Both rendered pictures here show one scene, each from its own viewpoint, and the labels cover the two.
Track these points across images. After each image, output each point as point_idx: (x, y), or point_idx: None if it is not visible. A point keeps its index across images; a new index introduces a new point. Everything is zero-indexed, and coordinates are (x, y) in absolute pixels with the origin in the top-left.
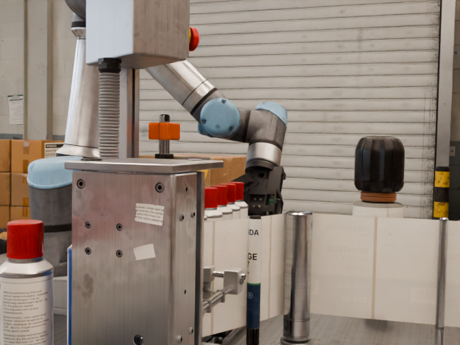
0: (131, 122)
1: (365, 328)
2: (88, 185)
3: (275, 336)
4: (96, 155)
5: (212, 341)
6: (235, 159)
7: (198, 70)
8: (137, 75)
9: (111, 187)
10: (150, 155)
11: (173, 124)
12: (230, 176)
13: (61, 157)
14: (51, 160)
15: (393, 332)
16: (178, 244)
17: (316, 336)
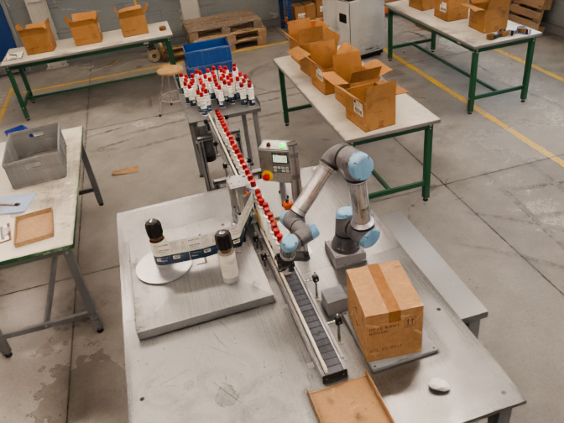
0: (293, 196)
1: None
2: None
3: (246, 250)
4: (351, 221)
5: (264, 249)
6: (355, 294)
7: (297, 201)
8: (292, 185)
9: None
10: (392, 263)
11: (283, 203)
12: (353, 296)
13: (350, 211)
14: (347, 209)
15: (220, 267)
16: (227, 189)
17: (237, 255)
